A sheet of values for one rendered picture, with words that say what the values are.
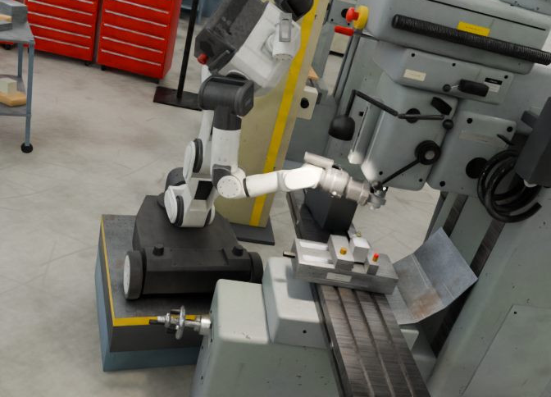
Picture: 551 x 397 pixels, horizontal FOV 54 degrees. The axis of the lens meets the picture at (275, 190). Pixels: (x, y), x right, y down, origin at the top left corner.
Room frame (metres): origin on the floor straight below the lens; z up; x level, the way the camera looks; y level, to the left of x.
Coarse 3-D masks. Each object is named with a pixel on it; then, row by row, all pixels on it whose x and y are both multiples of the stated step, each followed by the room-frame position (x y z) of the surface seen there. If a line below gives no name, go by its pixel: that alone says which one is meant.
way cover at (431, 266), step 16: (432, 240) 1.83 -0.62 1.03; (448, 240) 1.78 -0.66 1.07; (416, 256) 1.82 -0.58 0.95; (432, 256) 1.77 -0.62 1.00; (448, 256) 1.72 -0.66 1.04; (400, 272) 1.77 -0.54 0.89; (416, 272) 1.74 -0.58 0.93; (432, 272) 1.70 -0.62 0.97; (448, 272) 1.65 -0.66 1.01; (464, 272) 1.61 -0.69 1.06; (400, 288) 1.69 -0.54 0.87; (416, 288) 1.66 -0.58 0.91; (432, 288) 1.64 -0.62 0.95; (448, 288) 1.60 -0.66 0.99; (464, 288) 1.55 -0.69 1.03; (400, 304) 1.61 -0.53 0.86; (416, 304) 1.59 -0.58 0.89; (432, 304) 1.57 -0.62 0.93; (448, 304) 1.54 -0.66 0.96; (400, 320) 1.53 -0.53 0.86; (416, 320) 1.53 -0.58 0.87
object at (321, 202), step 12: (324, 168) 2.04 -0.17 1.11; (336, 168) 2.07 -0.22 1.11; (312, 192) 2.03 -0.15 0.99; (312, 204) 2.00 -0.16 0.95; (324, 204) 1.92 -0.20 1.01; (336, 204) 1.89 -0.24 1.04; (348, 204) 1.91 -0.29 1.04; (324, 216) 1.90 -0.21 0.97; (336, 216) 1.90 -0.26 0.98; (348, 216) 1.92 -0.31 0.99; (324, 228) 1.89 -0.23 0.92; (336, 228) 1.91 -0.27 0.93; (348, 228) 1.93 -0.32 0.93
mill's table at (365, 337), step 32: (288, 192) 2.22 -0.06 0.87; (352, 224) 2.00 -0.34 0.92; (320, 288) 1.51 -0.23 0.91; (320, 320) 1.42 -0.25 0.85; (352, 320) 1.37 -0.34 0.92; (384, 320) 1.42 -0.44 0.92; (352, 352) 1.23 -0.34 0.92; (384, 352) 1.27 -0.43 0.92; (352, 384) 1.10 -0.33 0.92; (384, 384) 1.14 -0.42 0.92; (416, 384) 1.17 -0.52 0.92
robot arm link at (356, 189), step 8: (336, 176) 1.60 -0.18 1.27; (344, 176) 1.61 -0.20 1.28; (352, 176) 1.66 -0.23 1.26; (336, 184) 1.59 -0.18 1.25; (344, 184) 1.59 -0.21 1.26; (352, 184) 1.60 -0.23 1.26; (360, 184) 1.62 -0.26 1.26; (368, 184) 1.63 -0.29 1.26; (336, 192) 1.59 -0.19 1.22; (344, 192) 1.60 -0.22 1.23; (352, 192) 1.58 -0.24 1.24; (360, 192) 1.58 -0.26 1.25; (368, 192) 1.57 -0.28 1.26; (352, 200) 1.59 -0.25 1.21; (360, 200) 1.56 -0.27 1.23
